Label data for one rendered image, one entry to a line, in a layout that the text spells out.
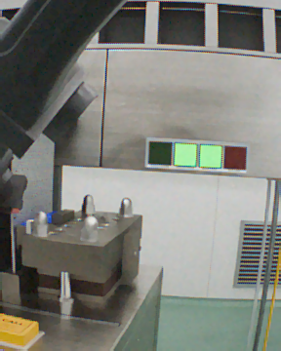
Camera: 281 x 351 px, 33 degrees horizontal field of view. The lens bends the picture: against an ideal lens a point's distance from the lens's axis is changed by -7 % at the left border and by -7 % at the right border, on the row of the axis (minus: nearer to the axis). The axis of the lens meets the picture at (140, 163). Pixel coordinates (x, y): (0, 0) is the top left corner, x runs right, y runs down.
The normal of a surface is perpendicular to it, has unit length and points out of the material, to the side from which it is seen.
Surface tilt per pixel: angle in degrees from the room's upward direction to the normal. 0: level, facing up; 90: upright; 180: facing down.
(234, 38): 90
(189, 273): 90
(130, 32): 90
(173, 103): 90
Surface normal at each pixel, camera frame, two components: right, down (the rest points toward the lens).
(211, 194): -0.18, 0.04
